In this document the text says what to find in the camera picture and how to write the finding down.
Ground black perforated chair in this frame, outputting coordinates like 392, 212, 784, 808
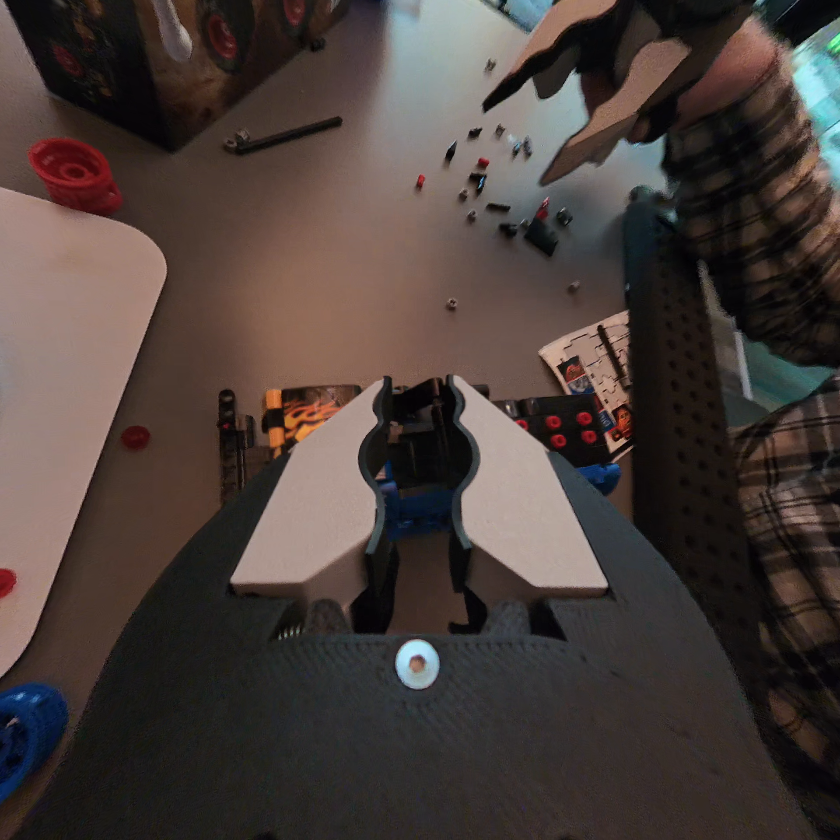
623, 190, 762, 657

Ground blue toy wheel rim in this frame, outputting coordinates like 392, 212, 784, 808
0, 682, 70, 805

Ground person's right forearm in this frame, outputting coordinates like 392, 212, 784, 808
659, 39, 840, 368

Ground red toy wheel rim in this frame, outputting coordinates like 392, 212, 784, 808
28, 138, 123, 216

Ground white book stand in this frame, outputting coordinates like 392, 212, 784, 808
0, 0, 194, 680

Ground toy truck set box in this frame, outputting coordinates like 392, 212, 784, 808
3, 0, 352, 153

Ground person's torso in plaid shirt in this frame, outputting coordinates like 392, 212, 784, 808
731, 377, 840, 834

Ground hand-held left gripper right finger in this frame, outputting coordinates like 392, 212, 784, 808
446, 374, 610, 601

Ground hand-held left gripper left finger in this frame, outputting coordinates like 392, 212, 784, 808
230, 375, 393, 601

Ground scattered small brick pieces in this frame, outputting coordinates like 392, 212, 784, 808
413, 58, 575, 258

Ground brick-built toy truck model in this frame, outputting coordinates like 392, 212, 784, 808
217, 377, 621, 546

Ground sticker sheet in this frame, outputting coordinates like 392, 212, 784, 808
538, 310, 636, 460

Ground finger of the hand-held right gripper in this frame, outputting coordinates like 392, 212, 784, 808
482, 0, 621, 112
539, 29, 713, 188

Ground person's right hand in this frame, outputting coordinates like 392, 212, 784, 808
676, 20, 772, 126

